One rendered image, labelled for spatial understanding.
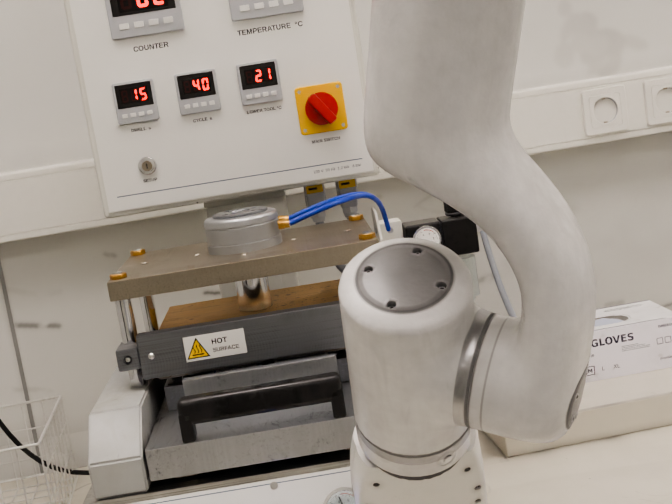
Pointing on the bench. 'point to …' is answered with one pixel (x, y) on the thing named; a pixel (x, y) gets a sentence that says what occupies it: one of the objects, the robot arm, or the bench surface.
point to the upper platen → (318, 293)
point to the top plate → (247, 250)
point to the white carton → (630, 340)
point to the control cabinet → (223, 105)
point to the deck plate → (232, 477)
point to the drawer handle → (259, 400)
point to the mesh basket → (44, 456)
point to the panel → (269, 490)
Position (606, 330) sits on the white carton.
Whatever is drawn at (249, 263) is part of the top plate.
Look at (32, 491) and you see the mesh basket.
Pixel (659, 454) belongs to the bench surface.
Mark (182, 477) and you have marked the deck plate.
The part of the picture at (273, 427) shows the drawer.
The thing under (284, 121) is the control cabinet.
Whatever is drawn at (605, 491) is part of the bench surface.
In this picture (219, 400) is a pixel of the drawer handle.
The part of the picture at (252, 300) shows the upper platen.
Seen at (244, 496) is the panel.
